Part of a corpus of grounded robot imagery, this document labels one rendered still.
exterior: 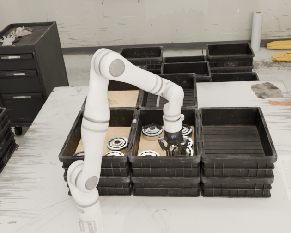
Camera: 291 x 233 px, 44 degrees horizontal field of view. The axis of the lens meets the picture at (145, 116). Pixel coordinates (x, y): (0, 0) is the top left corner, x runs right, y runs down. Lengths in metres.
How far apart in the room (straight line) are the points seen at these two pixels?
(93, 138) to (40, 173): 0.70
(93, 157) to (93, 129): 0.10
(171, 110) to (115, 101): 0.75
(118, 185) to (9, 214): 0.49
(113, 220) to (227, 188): 0.50
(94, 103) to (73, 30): 3.93
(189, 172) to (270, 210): 0.37
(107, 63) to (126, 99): 0.98
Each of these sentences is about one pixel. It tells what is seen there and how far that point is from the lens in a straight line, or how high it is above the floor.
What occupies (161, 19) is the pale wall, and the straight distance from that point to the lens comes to 4.90.
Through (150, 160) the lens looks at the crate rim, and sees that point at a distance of 1.49.
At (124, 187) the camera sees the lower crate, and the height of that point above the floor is 0.76.
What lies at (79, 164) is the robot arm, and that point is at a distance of 1.34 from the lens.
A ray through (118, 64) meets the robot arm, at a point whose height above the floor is 1.39.
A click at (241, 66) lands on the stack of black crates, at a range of 3.32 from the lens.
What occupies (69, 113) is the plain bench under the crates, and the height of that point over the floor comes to 0.70.
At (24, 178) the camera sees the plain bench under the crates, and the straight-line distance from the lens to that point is 1.90.
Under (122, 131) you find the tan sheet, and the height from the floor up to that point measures 0.83.
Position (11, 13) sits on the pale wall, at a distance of 5.34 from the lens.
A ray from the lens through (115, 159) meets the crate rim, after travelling 1.51.
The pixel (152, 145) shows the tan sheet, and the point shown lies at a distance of 1.72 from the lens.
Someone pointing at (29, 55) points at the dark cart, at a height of 0.81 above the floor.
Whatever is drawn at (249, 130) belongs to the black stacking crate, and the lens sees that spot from 1.83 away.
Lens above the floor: 1.85
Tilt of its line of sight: 32 degrees down
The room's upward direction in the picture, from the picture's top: 5 degrees counter-clockwise
